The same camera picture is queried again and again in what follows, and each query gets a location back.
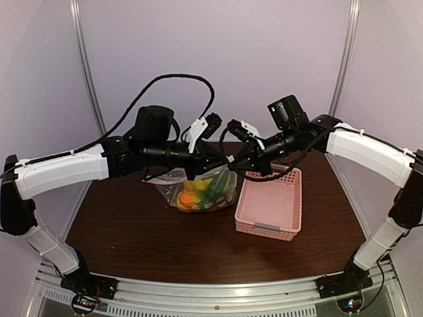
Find right aluminium corner post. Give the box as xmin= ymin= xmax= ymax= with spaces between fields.
xmin=328 ymin=0 xmax=360 ymax=116

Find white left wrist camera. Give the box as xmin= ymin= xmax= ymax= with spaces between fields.
xmin=186 ymin=113 xmax=222 ymax=154

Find orange toy tangerine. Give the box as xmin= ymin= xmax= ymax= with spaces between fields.
xmin=178 ymin=191 xmax=196 ymax=209

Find circuit board with leds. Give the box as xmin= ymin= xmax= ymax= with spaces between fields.
xmin=71 ymin=295 xmax=98 ymax=315
xmin=336 ymin=295 xmax=364 ymax=314

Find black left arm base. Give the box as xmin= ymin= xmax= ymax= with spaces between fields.
xmin=60 ymin=250 xmax=118 ymax=300

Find yellow toy banana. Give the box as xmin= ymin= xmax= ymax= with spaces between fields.
xmin=184 ymin=178 xmax=213 ymax=192

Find aluminium front rail frame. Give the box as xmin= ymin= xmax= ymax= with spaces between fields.
xmin=23 ymin=260 xmax=411 ymax=316

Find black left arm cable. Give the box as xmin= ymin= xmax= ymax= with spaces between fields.
xmin=0 ymin=74 xmax=215 ymax=176

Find clear zip top bag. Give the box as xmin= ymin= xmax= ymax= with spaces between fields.
xmin=143 ymin=166 xmax=237 ymax=213

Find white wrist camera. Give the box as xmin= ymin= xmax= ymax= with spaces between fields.
xmin=186 ymin=113 xmax=222 ymax=154
xmin=227 ymin=120 xmax=265 ymax=150

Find pink perforated plastic basket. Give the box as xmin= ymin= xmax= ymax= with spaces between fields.
xmin=235 ymin=168 xmax=302 ymax=241

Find black right camera cable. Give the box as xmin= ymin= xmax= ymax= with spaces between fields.
xmin=218 ymin=122 xmax=298 ymax=182

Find left aluminium corner post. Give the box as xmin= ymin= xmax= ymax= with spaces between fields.
xmin=68 ymin=0 xmax=111 ymax=148

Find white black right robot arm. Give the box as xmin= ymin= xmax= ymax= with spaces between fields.
xmin=241 ymin=95 xmax=422 ymax=292

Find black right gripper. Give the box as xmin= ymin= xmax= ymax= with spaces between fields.
xmin=229 ymin=125 xmax=301 ymax=176

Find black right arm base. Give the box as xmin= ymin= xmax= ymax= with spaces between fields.
xmin=315 ymin=256 xmax=373 ymax=299

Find aluminium corner post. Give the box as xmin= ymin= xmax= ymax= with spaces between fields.
xmin=68 ymin=0 xmax=111 ymax=148
xmin=328 ymin=0 xmax=360 ymax=116

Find left circuit board with leds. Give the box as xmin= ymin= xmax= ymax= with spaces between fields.
xmin=71 ymin=295 xmax=98 ymax=315

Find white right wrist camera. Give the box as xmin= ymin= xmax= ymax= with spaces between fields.
xmin=227 ymin=120 xmax=265 ymax=150

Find green toy bell pepper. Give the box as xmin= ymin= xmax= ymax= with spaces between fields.
xmin=206 ymin=170 xmax=236 ymax=196

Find right circuit board with leds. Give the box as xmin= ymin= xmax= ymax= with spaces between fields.
xmin=336 ymin=295 xmax=364 ymax=314

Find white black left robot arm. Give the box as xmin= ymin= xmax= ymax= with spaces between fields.
xmin=1 ymin=106 xmax=213 ymax=293

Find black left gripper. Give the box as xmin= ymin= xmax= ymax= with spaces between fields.
xmin=143 ymin=140 xmax=227 ymax=180

